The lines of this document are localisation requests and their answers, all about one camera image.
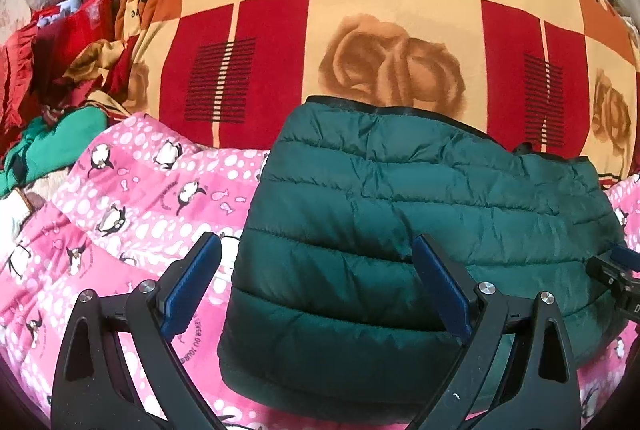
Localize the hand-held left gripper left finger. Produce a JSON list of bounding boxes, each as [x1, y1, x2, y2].
[[50, 232, 236, 430]]

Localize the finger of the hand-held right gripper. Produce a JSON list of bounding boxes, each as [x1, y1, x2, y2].
[[585, 244, 640, 296]]

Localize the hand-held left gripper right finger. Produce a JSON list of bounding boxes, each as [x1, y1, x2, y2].
[[405, 234, 583, 430]]

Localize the dark green puffer jacket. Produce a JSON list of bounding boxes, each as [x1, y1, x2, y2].
[[217, 95, 630, 413]]

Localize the pile of red clothes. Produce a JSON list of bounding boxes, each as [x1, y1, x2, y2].
[[0, 0, 132, 146]]

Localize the pink penguin-print blanket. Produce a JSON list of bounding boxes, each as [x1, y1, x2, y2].
[[0, 112, 640, 430]]

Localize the bright green cloth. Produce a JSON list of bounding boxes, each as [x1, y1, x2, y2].
[[0, 106, 110, 191]]

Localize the white cloth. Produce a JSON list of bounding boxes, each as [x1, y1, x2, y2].
[[0, 190, 31, 243]]

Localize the golden yellow cloth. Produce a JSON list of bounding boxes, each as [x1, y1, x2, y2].
[[62, 39, 133, 83]]

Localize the red orange rose-print blanket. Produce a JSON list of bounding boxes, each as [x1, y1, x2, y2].
[[115, 0, 640, 183]]

